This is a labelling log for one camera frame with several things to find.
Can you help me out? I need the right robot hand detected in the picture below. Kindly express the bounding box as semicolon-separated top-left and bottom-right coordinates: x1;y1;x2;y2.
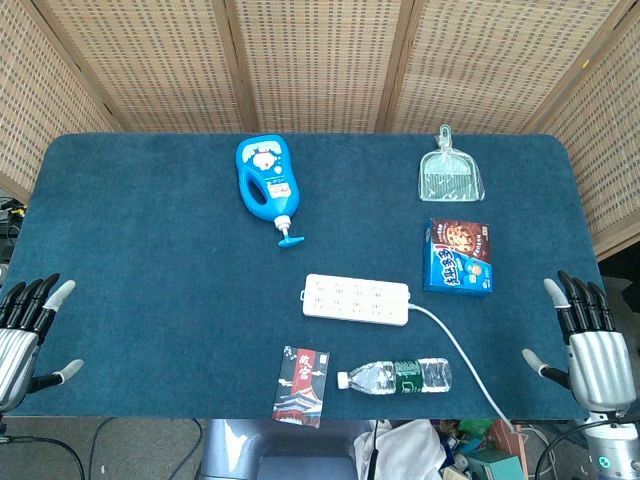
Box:
521;270;640;414

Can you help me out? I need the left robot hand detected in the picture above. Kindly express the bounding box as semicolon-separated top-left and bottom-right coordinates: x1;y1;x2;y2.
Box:
0;272;85;414

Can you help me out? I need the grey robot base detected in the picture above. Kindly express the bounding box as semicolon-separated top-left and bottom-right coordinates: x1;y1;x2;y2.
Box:
199;418;374;480

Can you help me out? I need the blue cookie box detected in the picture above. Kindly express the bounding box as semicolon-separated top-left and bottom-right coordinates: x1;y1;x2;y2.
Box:
422;217;498;296

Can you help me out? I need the blue pump detergent bottle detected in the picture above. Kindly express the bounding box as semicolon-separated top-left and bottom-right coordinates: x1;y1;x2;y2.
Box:
234;133;305;250

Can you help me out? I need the red black card pack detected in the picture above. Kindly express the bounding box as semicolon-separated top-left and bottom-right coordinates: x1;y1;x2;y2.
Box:
271;345;331;429

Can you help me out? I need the white cloth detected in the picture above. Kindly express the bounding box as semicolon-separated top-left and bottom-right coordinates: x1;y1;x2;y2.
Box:
353;418;446;480

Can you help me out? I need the blue table cloth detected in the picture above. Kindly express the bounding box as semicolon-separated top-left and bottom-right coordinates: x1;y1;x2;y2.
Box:
8;131;612;420

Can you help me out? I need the woven folding screen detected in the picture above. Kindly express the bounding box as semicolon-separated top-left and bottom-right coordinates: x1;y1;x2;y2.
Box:
0;0;640;259

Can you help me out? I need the clear plastic water bottle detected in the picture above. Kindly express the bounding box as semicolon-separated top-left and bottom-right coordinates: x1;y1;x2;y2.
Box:
336;356;454;397

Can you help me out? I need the white power strip cable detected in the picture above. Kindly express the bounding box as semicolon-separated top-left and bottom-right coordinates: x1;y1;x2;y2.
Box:
407;302;526;441

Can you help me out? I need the black cable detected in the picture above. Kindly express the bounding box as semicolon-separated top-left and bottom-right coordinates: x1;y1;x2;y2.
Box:
0;417;204;480
533;422;591;480

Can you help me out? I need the green box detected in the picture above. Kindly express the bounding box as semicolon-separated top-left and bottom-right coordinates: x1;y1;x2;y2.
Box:
467;447;524;480

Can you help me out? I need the clear green mini dustpan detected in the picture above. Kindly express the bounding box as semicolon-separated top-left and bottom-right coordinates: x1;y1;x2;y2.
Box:
417;124;487;204

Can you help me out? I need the white power strip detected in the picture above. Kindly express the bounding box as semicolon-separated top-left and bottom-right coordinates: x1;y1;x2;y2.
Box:
299;272;412;326

